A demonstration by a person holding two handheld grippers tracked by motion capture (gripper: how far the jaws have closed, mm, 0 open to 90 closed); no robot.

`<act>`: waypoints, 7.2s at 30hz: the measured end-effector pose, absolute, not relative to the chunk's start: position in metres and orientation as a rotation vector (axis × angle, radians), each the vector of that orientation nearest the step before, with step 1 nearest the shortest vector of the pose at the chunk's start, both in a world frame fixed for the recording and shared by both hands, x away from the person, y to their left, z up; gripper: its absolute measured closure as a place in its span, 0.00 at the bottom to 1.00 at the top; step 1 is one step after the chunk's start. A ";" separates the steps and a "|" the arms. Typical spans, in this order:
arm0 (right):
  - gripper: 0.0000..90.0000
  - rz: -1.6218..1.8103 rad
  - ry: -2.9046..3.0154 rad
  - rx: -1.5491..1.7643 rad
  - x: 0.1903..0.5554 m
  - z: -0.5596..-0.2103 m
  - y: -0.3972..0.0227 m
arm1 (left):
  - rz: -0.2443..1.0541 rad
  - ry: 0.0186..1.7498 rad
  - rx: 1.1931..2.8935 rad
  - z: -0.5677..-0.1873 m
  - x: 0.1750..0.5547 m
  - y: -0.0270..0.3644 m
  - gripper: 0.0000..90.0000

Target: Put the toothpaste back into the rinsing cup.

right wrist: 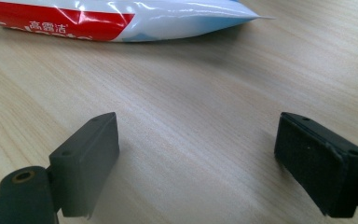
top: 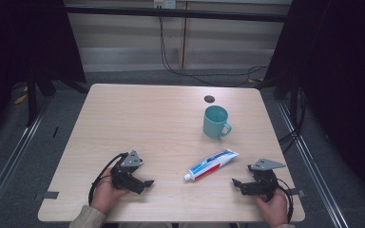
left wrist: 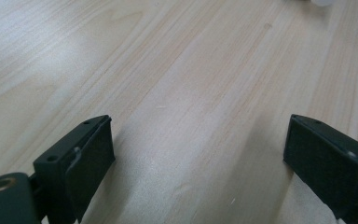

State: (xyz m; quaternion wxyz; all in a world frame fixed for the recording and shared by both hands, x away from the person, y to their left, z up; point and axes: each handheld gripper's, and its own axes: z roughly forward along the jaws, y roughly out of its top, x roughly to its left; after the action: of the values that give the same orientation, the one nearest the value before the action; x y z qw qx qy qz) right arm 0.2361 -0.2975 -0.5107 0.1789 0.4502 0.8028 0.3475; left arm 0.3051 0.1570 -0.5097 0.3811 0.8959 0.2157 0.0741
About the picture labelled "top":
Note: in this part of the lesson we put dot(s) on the teal cup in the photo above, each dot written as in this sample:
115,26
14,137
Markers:
216,122

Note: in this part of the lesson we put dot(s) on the black floor tape strip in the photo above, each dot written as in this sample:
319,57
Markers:
55,132

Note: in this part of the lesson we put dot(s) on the white blue toothpaste tube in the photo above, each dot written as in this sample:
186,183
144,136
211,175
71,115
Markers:
210,164

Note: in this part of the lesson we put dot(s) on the grey tape piece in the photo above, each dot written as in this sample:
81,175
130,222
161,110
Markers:
50,194
297,192

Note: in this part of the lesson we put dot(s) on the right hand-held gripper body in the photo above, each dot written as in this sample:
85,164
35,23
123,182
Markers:
263,179

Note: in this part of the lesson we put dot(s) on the black curtain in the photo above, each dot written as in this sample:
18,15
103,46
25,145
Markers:
339,79
22,41

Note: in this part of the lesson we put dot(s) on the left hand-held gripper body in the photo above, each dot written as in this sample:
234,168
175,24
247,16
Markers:
130,162

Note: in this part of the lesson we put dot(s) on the person's left hand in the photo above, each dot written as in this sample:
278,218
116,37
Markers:
106,194

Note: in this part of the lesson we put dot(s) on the person's right hand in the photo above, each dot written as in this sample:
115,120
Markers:
274,207

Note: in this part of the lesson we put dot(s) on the white wall socket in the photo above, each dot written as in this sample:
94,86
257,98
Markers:
164,3

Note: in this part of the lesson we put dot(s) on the black horizontal bar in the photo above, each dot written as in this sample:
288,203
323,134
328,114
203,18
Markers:
177,13

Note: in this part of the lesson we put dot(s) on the metal floor rail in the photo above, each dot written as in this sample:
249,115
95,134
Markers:
313,171
11,158

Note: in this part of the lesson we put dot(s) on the yellow floor tape scrap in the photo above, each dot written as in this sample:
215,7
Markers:
20,99

